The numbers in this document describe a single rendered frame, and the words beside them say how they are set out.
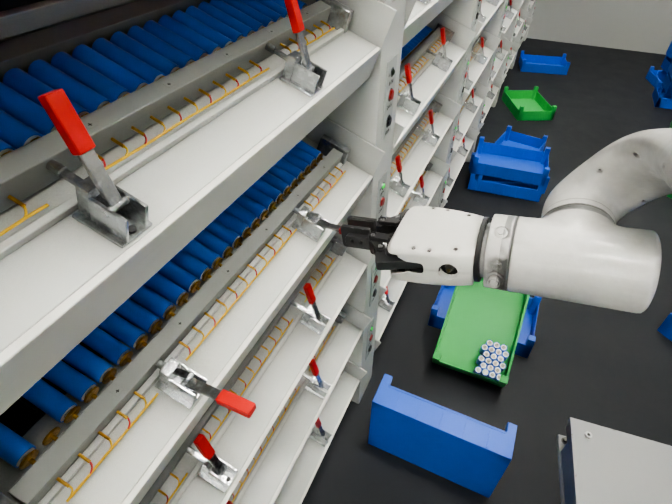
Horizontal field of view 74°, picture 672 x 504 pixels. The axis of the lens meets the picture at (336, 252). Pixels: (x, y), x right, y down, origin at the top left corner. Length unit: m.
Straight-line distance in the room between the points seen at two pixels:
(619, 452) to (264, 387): 0.61
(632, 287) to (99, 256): 0.45
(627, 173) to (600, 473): 0.54
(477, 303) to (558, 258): 0.93
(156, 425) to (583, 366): 1.26
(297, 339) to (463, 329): 0.75
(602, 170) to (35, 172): 0.51
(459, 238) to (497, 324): 0.90
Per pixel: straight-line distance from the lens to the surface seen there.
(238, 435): 0.66
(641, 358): 1.62
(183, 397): 0.46
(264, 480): 0.84
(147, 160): 0.37
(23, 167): 0.34
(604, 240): 0.50
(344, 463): 1.20
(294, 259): 0.57
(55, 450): 0.44
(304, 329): 0.74
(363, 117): 0.71
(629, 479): 0.94
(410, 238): 0.52
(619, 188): 0.56
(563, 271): 0.49
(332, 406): 1.12
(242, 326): 0.51
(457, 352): 1.37
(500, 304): 1.42
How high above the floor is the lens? 1.10
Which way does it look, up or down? 41 degrees down
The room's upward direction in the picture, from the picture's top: straight up
